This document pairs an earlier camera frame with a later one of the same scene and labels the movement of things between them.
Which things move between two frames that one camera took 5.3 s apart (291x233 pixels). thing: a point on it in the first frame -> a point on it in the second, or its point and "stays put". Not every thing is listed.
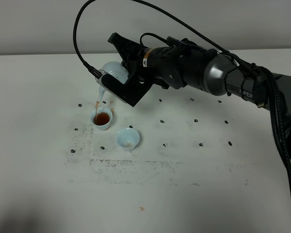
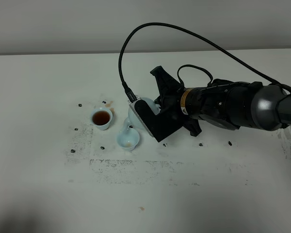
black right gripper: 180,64 -> 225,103
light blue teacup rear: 101,118 stays put
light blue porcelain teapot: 115,70 -> 131,121
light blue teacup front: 127,139 stays put
